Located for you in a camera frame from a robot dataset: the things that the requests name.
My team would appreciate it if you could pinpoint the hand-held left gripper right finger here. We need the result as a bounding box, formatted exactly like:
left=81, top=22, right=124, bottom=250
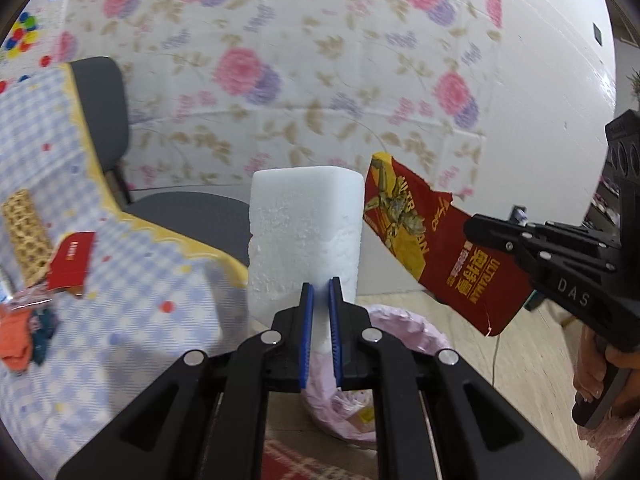
left=327, top=276, right=596, bottom=480

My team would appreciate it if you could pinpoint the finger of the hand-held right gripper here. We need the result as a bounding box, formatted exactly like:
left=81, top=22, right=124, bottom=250
left=463, top=214, right=623, bottom=261
left=512, top=250, right=640, bottom=353

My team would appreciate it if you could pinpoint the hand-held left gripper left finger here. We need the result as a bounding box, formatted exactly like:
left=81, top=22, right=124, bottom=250
left=55, top=282, right=316, bottom=480

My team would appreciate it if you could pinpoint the pink trash bin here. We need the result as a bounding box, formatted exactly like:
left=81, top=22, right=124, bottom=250
left=300, top=304, right=454, bottom=450

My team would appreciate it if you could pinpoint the white foam block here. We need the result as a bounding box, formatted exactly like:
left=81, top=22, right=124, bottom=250
left=246, top=164, right=364, bottom=353

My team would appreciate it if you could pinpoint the red snack wrapper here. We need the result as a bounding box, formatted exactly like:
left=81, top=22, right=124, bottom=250
left=362, top=151, right=535, bottom=337

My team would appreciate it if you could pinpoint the person's right hand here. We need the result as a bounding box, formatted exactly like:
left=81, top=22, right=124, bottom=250
left=572, top=322, right=640, bottom=418

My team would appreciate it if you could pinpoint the red patterned rug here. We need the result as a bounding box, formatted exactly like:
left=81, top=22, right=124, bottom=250
left=262, top=437, right=377, bottom=480

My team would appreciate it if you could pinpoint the person's pink clothing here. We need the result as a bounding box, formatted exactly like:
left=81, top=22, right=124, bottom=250
left=577, top=407, right=640, bottom=466

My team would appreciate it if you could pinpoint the blue checkered tablecloth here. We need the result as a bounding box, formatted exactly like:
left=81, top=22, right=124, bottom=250
left=0, top=66, right=251, bottom=443

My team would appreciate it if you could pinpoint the red cardboard box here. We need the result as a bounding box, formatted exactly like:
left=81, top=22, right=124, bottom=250
left=45, top=231, right=97, bottom=296

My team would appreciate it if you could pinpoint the teal crumpled packet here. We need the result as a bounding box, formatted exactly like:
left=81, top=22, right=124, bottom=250
left=29, top=306, right=58, bottom=366

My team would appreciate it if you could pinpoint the clear plastic wrapper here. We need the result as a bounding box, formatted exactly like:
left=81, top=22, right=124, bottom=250
left=7, top=284, right=55, bottom=308

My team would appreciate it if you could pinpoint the orange cloth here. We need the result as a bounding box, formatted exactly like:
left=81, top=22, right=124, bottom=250
left=0, top=305, right=36, bottom=373

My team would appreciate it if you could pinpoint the wafer biscuit pack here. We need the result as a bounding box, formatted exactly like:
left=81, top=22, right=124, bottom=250
left=1, top=189, right=55, bottom=283

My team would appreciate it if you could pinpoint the grey chair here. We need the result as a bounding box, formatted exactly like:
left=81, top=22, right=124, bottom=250
left=66, top=56, right=251, bottom=267

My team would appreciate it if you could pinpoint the thin floor cable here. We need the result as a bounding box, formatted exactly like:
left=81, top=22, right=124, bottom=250
left=491, top=334, right=502, bottom=393

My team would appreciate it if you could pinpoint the floral wall cloth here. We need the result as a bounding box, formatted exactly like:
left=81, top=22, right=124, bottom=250
left=62, top=0, right=503, bottom=201

